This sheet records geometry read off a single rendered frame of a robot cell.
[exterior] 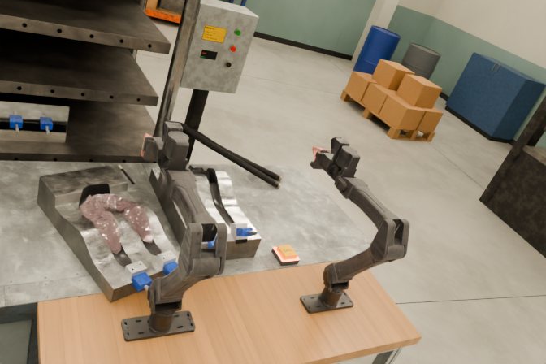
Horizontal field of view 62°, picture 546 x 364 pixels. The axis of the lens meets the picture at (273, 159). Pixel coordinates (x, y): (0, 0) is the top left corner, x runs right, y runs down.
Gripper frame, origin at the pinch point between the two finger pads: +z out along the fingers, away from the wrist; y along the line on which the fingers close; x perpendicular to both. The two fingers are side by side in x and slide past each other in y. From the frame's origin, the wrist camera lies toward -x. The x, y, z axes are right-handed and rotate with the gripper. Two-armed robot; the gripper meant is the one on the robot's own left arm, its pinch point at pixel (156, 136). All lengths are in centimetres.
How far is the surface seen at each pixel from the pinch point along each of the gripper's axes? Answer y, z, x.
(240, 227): -32.5, -11.1, 27.0
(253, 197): -58, 24, 39
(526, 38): -709, 367, -51
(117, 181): 4.2, 17.6, 27.8
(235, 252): -32, -14, 36
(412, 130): -431, 269, 98
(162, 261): -3.5, -20.1, 32.1
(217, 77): -48, 73, 3
